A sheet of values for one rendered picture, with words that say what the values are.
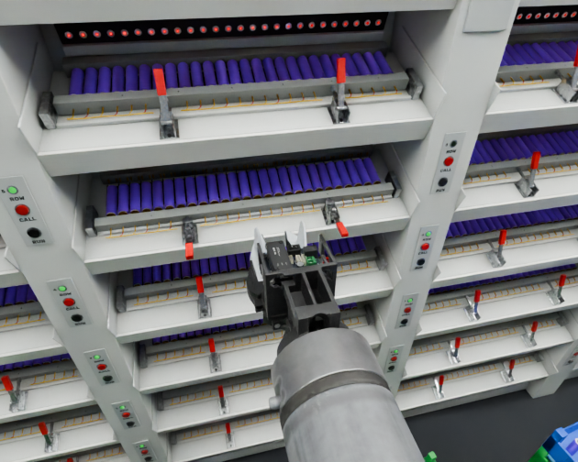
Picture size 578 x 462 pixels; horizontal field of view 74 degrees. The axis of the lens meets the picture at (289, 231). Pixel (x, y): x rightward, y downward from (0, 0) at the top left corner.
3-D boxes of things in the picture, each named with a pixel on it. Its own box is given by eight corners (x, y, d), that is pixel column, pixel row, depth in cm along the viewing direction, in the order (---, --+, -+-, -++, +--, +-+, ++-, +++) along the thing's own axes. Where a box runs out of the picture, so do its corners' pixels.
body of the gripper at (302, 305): (322, 229, 42) (365, 310, 32) (319, 287, 47) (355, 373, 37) (252, 239, 40) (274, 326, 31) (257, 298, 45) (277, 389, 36)
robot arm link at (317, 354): (381, 423, 34) (273, 448, 32) (361, 375, 38) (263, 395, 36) (396, 359, 29) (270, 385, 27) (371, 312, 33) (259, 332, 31)
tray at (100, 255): (404, 229, 80) (420, 202, 72) (92, 275, 69) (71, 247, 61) (372, 159, 90) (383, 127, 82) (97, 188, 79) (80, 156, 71)
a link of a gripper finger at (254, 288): (274, 252, 48) (300, 300, 41) (275, 263, 49) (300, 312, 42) (238, 261, 46) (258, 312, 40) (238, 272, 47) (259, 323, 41)
